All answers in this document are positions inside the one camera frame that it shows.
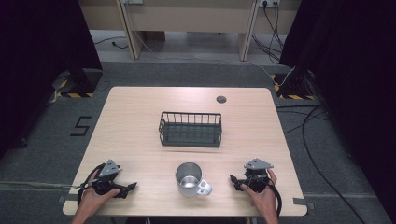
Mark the yellow black hazard tape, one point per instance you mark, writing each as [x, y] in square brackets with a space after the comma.
[74, 95]
[295, 97]

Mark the silver metal mug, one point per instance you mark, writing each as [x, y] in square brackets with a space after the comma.
[190, 182]

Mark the black curtain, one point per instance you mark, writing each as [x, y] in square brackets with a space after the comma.
[37, 62]
[355, 77]

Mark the grey floor tape strip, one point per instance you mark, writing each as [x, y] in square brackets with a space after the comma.
[67, 198]
[303, 202]

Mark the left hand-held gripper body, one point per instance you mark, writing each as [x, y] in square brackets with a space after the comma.
[108, 174]

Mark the white wall socket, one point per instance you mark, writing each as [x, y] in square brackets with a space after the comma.
[269, 2]

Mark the person's right hand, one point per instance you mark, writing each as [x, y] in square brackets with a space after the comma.
[264, 199]

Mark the black stand base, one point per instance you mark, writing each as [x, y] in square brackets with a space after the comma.
[84, 79]
[298, 82]

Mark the person's left hand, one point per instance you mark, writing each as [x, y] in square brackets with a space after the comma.
[93, 199]

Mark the white power strip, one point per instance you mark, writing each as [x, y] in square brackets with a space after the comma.
[133, 1]

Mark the beige background desk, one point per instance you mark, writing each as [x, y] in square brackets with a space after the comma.
[186, 18]

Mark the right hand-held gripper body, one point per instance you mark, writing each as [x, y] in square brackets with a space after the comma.
[257, 177]

